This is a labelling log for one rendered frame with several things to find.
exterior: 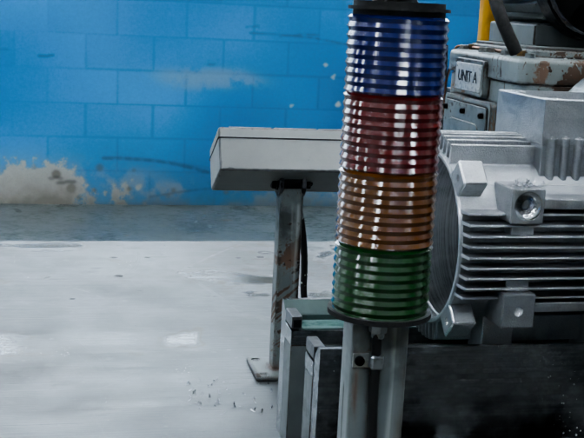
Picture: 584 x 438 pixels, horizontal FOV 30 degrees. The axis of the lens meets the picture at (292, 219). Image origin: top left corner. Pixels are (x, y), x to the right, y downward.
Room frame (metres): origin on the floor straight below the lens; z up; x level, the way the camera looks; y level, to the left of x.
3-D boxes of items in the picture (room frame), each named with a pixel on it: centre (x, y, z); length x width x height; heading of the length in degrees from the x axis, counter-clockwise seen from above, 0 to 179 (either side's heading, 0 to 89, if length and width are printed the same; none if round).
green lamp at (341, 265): (0.65, -0.06, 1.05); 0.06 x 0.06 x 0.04
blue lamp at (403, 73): (0.65, -0.06, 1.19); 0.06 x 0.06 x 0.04
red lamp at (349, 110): (0.65, -0.06, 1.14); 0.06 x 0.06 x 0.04
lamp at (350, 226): (0.65, -0.06, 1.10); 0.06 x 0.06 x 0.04
